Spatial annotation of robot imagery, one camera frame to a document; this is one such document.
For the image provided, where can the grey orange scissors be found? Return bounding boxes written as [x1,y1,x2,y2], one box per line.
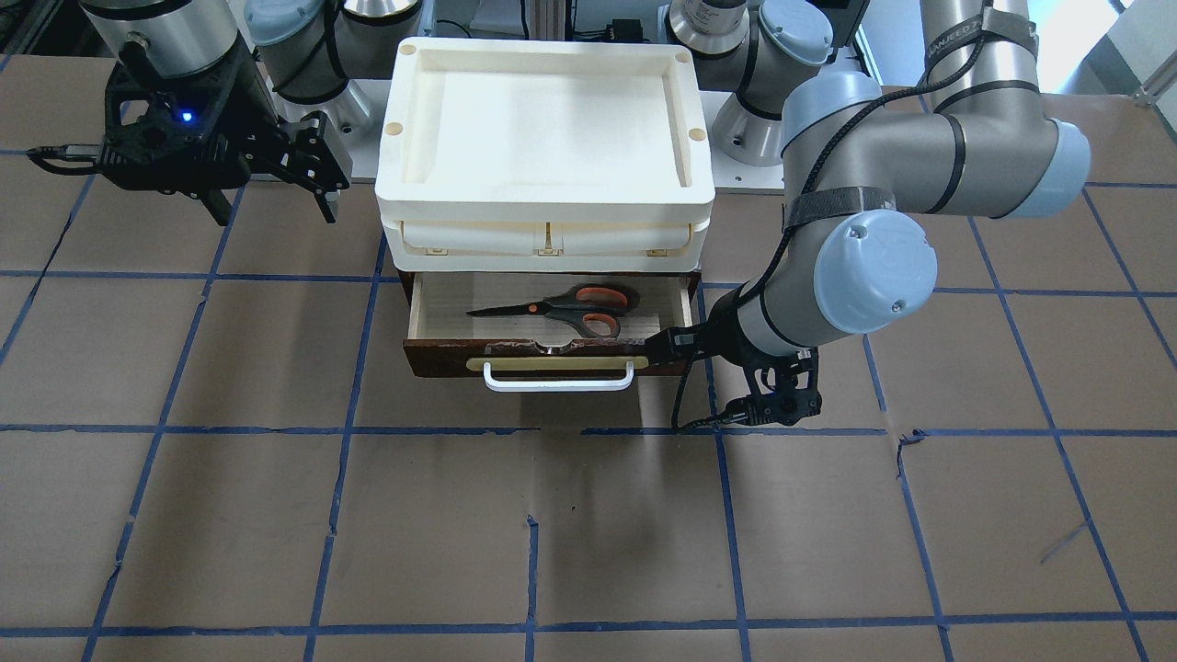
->
[466,282,640,338]

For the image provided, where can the white plastic tray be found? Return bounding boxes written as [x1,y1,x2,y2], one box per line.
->
[374,38,714,273]

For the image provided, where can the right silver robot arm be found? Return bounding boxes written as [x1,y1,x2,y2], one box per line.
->
[64,1,423,225]

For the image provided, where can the white drawer handle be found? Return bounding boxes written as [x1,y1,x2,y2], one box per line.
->
[483,360,636,393]

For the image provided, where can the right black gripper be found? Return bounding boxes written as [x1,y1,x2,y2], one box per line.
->
[202,110,350,227]

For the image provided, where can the brown paper table cover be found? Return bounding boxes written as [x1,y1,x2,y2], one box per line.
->
[1,57,1175,661]

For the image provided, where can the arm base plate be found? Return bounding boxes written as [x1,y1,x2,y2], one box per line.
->
[270,79,391,183]
[701,91,783,194]

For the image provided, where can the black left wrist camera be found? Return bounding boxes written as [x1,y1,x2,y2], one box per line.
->
[719,350,822,426]

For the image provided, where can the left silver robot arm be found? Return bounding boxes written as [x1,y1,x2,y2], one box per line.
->
[645,1,1091,368]

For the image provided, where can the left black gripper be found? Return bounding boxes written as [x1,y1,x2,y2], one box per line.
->
[644,325,737,366]

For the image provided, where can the light wooden drawer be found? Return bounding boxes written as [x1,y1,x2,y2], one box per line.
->
[400,269,701,380]

